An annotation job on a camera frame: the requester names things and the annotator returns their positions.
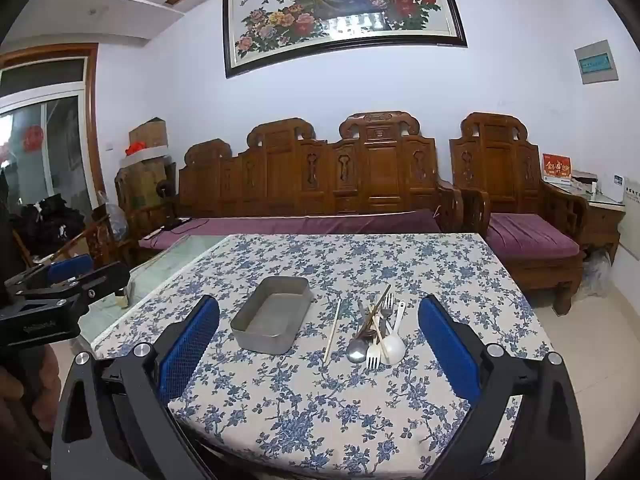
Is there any metal spoon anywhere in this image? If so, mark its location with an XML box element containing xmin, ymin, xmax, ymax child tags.
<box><xmin>346</xmin><ymin>304</ymin><xmax>370</xmax><ymax>365</ymax></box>

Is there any wooden door frame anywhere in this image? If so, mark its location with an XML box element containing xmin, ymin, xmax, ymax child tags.
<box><xmin>0</xmin><ymin>42</ymin><xmax>106</xmax><ymax>211</ymax></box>

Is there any white plastic ladle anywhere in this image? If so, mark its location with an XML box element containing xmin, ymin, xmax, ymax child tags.
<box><xmin>380</xmin><ymin>301</ymin><xmax>407</xmax><ymax>366</ymax></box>

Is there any low wooden chair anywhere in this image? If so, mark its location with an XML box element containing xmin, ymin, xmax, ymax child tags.
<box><xmin>12</xmin><ymin>215</ymin><xmax>131</xmax><ymax>281</ymax></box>

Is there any purple armchair cushion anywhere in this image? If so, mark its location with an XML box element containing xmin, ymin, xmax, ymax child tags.
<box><xmin>486</xmin><ymin>212</ymin><xmax>582</xmax><ymax>261</ymax></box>

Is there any red door decoration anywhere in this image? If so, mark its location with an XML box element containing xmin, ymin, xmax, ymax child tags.
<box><xmin>22</xmin><ymin>125</ymin><xmax>45</xmax><ymax>152</ymax></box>

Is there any person's left hand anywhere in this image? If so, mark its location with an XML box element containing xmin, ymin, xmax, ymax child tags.
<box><xmin>27</xmin><ymin>347</ymin><xmax>62</xmax><ymax>438</ymax></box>

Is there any red desk calendar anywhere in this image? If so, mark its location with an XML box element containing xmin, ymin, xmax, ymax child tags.
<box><xmin>541</xmin><ymin>153</ymin><xmax>573</xmax><ymax>183</ymax></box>

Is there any sliding glass door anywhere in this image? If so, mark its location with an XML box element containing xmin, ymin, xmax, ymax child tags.
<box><xmin>0</xmin><ymin>90</ymin><xmax>96</xmax><ymax>211</ymax></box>

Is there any carved wooden armchair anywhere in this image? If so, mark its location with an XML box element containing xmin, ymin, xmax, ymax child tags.
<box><xmin>449</xmin><ymin>112</ymin><xmax>591</xmax><ymax>316</ymax></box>

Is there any light wooden chopstick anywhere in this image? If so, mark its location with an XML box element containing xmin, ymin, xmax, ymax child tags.
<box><xmin>322</xmin><ymin>298</ymin><xmax>342</xmax><ymax>365</ymax></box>

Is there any clear plastic bag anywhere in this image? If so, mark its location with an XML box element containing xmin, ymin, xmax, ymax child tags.
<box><xmin>97</xmin><ymin>191</ymin><xmax>131</xmax><ymax>241</ymax></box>

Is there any dark wooden chopstick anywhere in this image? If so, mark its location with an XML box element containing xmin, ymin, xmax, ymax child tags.
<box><xmin>355</xmin><ymin>284</ymin><xmax>392</xmax><ymax>340</ymax></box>

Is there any blue floral tablecloth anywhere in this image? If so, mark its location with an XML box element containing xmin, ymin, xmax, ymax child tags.
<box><xmin>92</xmin><ymin>232</ymin><xmax>553</xmax><ymax>480</ymax></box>

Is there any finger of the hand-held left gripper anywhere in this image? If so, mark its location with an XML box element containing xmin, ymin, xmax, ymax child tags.
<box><xmin>5</xmin><ymin>254</ymin><xmax>96</xmax><ymax>295</ymax></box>
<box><xmin>24</xmin><ymin>261</ymin><xmax>131</xmax><ymax>311</ymax></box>

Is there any pile of black bags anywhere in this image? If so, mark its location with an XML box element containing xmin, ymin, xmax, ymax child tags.
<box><xmin>10</xmin><ymin>195</ymin><xmax>86</xmax><ymax>261</ymax></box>

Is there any carved wooden sofa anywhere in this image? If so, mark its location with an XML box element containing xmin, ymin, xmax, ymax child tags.
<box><xmin>125</xmin><ymin>111</ymin><xmax>466</xmax><ymax>256</ymax></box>

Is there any flat white box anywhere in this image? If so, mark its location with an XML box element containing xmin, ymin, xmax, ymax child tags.
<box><xmin>122</xmin><ymin>147</ymin><xmax>171</xmax><ymax>167</ymax></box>

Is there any crumpled plastic bag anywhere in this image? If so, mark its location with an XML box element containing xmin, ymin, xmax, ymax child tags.
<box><xmin>580</xmin><ymin>250</ymin><xmax>613</xmax><ymax>298</ymax></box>

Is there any white plastic fork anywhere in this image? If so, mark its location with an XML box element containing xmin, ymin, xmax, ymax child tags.
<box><xmin>365</xmin><ymin>317</ymin><xmax>388</xmax><ymax>371</ymax></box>

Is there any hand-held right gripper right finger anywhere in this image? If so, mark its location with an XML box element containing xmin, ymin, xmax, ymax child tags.
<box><xmin>417</xmin><ymin>294</ymin><xmax>586</xmax><ymax>480</ymax></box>

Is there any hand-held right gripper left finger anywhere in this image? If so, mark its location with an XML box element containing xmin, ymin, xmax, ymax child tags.
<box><xmin>51</xmin><ymin>294</ymin><xmax>221</xmax><ymax>480</ymax></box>

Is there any framed peacock flower painting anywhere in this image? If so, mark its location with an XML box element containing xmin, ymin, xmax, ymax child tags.
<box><xmin>221</xmin><ymin>0</ymin><xmax>468</xmax><ymax>80</ymax></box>

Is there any large brown cardboard box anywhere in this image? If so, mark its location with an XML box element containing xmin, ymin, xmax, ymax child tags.
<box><xmin>117</xmin><ymin>157</ymin><xmax>176</xmax><ymax>211</ymax></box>

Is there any rectangular metal tray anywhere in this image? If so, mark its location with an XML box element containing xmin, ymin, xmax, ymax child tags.
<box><xmin>230</xmin><ymin>276</ymin><xmax>313</xmax><ymax>356</ymax></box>

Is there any metal fork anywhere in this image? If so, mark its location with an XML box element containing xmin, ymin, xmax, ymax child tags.
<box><xmin>375</xmin><ymin>292</ymin><xmax>396</xmax><ymax>336</ymax></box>

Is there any white tabletop device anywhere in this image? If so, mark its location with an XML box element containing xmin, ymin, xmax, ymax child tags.
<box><xmin>607</xmin><ymin>174</ymin><xmax>627</xmax><ymax>205</ymax></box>

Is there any grey electrical panel box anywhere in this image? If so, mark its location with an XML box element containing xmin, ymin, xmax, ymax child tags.
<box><xmin>574</xmin><ymin>40</ymin><xmax>620</xmax><ymax>85</ymax></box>

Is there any wooden side table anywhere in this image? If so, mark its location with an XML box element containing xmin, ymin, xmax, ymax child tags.
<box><xmin>545</xmin><ymin>180</ymin><xmax>627</xmax><ymax>266</ymax></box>

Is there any small brown cardboard box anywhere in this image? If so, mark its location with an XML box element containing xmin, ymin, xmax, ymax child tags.
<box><xmin>128</xmin><ymin>117</ymin><xmax>168</xmax><ymax>148</ymax></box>

